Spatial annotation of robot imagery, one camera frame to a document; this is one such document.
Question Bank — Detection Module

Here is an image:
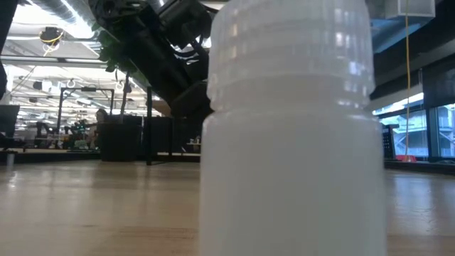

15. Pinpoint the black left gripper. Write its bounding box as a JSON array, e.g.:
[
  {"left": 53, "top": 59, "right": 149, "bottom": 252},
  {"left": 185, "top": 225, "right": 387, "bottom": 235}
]
[{"left": 170, "top": 80, "right": 213, "bottom": 120}]

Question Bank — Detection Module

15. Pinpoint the wooden shelf with black legs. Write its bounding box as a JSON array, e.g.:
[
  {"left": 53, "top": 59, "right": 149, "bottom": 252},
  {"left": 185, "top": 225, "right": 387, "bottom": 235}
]
[{"left": 144, "top": 86, "right": 205, "bottom": 166}]

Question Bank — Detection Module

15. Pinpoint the white translucent medicine bottle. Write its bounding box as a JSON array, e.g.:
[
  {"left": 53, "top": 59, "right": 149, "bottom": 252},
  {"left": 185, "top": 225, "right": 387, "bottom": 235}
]
[{"left": 198, "top": 0, "right": 388, "bottom": 256}]

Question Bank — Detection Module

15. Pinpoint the black plant pot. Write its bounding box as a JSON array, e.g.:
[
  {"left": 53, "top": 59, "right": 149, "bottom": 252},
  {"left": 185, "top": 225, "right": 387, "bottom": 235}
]
[{"left": 99, "top": 114, "right": 144, "bottom": 163}]

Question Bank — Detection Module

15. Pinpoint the person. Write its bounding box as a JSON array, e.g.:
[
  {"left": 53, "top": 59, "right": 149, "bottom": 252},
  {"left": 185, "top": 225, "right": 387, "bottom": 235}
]
[{"left": 87, "top": 108, "right": 107, "bottom": 150}]

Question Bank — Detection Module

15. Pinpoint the green leafy potted plant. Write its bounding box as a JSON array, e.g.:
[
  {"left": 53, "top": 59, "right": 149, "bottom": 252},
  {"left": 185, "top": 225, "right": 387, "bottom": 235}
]
[{"left": 92, "top": 21, "right": 150, "bottom": 118}]

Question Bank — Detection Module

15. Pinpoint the silver ceiling pipe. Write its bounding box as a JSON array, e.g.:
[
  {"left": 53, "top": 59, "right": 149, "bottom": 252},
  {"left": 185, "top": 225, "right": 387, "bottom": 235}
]
[{"left": 0, "top": 55, "right": 107, "bottom": 68}]

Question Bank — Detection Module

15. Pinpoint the black screen panel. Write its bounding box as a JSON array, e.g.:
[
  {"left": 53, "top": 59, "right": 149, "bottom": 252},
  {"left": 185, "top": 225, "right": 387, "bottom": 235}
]
[{"left": 0, "top": 105, "right": 21, "bottom": 149}]

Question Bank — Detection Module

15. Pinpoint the black perforated panel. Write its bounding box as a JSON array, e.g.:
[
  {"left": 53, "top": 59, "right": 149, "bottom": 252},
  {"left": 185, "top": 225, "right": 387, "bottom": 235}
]
[{"left": 382, "top": 123, "right": 397, "bottom": 160}]

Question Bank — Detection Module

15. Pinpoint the white ceiling box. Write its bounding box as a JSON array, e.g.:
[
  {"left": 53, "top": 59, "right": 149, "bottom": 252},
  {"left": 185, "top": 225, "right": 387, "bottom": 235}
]
[{"left": 385, "top": 0, "right": 437, "bottom": 18}]

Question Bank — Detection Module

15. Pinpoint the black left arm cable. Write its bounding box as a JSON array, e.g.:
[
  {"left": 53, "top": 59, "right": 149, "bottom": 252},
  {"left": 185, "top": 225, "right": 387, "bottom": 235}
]
[{"left": 173, "top": 33, "right": 210, "bottom": 72}]

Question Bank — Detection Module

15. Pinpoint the black background rig frame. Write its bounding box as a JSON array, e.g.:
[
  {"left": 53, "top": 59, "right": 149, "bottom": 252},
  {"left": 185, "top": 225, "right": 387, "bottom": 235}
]
[{"left": 58, "top": 86, "right": 115, "bottom": 150}]

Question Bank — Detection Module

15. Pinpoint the black ceiling cord reel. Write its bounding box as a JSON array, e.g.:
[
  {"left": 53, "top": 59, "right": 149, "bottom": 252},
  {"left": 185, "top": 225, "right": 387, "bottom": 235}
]
[{"left": 38, "top": 26, "right": 65, "bottom": 47}]

